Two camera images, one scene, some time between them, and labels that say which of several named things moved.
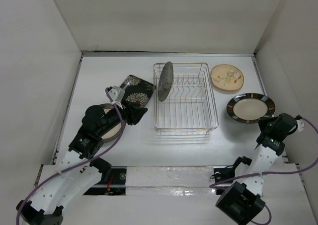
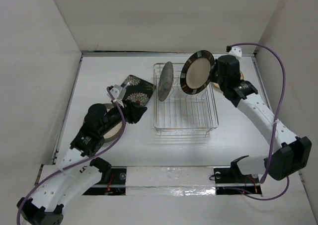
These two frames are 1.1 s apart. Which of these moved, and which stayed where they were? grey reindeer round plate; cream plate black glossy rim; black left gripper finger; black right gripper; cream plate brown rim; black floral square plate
Moved: black right gripper; cream plate black glossy rim
Stayed: black left gripper finger; grey reindeer round plate; cream plate brown rim; black floral square plate
